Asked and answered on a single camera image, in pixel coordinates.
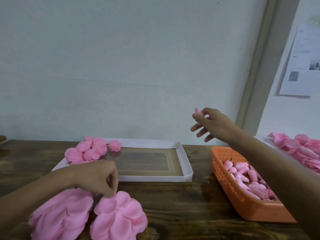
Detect white paper notice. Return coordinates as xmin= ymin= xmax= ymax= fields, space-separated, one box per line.
xmin=279 ymin=25 xmax=320 ymax=96

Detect group of finished pink roses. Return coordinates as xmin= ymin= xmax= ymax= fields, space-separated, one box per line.
xmin=64 ymin=136 xmax=122 ymax=165

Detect person's right forearm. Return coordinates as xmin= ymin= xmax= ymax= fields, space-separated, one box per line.
xmin=231 ymin=126 xmax=320 ymax=240

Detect white shallow tray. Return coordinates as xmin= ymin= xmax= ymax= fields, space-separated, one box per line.
xmin=52 ymin=138 xmax=194 ymax=182

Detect pink rose buds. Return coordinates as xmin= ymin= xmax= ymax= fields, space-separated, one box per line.
xmin=222 ymin=160 xmax=276 ymax=200

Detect stack of pink petals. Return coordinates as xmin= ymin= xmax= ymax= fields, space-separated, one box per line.
xmin=90 ymin=191 xmax=149 ymax=240
xmin=28 ymin=188 xmax=95 ymax=240

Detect pile of pink petals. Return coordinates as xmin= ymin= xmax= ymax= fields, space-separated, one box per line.
xmin=266 ymin=131 xmax=320 ymax=173

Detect person's left hand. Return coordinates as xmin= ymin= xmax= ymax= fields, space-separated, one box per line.
xmin=74 ymin=160 xmax=120 ymax=198

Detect person's left forearm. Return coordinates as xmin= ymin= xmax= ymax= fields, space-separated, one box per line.
xmin=0 ymin=167 xmax=87 ymax=234

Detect pink petal flower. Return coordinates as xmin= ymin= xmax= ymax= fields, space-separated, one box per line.
xmin=92 ymin=137 xmax=108 ymax=154

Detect grey door frame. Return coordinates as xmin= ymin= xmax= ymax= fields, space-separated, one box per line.
xmin=236 ymin=0 xmax=297 ymax=147

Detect orange plastic basket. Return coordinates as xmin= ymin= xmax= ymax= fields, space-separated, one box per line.
xmin=210 ymin=146 xmax=297 ymax=223

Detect person's right hand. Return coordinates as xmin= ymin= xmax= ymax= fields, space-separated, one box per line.
xmin=190 ymin=107 xmax=242 ymax=144

